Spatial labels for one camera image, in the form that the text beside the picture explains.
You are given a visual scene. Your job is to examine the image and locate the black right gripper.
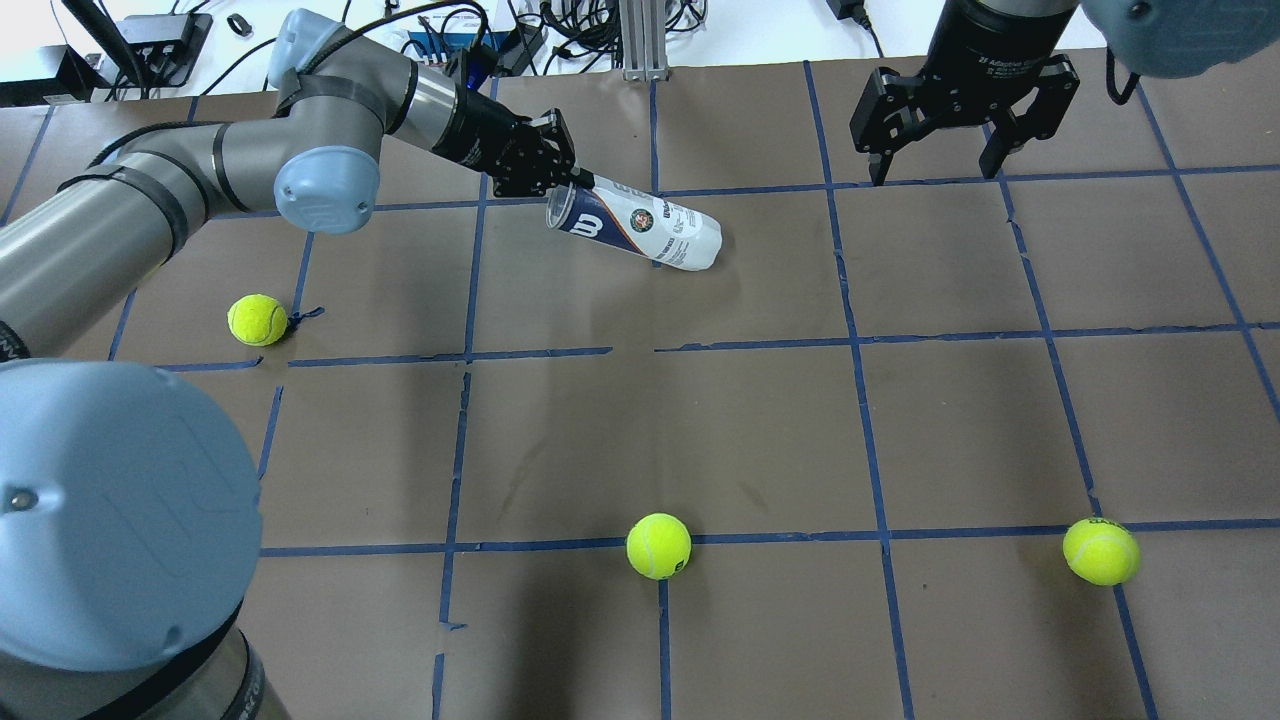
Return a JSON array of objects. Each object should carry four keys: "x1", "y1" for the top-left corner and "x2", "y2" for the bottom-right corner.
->
[{"x1": 850, "y1": 1, "x2": 1080, "y2": 187}]

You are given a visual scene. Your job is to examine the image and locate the aluminium frame post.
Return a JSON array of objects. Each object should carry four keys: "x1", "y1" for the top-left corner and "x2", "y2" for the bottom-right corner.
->
[{"x1": 617, "y1": 0, "x2": 669, "y2": 83}]

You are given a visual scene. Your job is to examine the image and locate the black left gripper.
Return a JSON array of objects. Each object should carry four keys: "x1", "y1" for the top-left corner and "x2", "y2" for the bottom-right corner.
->
[{"x1": 440, "y1": 92, "x2": 596, "y2": 197}]

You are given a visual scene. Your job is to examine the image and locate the clear Wilson tennis ball can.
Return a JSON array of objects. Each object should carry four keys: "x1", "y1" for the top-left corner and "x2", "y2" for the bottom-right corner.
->
[{"x1": 547, "y1": 176, "x2": 723, "y2": 272}]

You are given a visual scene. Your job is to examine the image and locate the black cable bundle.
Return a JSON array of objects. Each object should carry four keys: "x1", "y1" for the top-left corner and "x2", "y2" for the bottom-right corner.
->
[{"x1": 500, "y1": 0, "x2": 710, "y2": 61}]

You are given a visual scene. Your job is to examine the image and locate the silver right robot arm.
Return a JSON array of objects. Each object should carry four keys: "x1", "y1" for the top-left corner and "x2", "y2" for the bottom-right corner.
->
[{"x1": 849, "y1": 1, "x2": 1279, "y2": 186}]

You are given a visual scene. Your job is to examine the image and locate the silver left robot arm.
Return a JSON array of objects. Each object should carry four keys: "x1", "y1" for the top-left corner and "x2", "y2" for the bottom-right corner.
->
[{"x1": 1, "y1": 9, "x2": 594, "y2": 719}]

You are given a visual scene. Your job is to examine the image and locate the brown paper table cover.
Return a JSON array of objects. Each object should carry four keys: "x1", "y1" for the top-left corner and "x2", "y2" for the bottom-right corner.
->
[{"x1": 0, "y1": 55, "x2": 1280, "y2": 720}]

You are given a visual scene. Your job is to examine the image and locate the black power adapter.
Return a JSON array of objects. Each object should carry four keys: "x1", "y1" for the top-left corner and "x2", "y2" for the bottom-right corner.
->
[{"x1": 826, "y1": 0, "x2": 873, "y2": 32}]

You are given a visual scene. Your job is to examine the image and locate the yellow tennis ball with print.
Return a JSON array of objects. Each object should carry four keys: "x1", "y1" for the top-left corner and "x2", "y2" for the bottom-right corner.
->
[{"x1": 625, "y1": 512, "x2": 692, "y2": 582}]

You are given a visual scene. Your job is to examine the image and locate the yellow tennis ball front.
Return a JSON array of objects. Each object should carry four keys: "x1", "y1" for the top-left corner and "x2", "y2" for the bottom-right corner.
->
[{"x1": 1061, "y1": 518, "x2": 1142, "y2": 587}]

